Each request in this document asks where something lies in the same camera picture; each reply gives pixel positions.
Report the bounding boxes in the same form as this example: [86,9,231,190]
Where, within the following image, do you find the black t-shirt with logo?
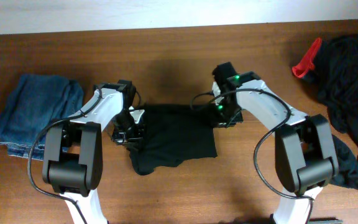
[126,103,244,176]

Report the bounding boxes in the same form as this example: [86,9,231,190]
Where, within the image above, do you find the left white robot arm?
[42,80,144,223]

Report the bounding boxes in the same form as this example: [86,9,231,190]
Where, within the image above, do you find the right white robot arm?
[209,62,339,223]

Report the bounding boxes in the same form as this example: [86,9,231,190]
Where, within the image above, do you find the folded blue denim jeans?
[0,74,84,158]

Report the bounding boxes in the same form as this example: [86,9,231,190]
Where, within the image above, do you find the black garment with red trim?
[291,34,358,146]

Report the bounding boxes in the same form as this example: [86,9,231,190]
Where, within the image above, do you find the crumpled dark green-black cloth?
[330,135,358,190]

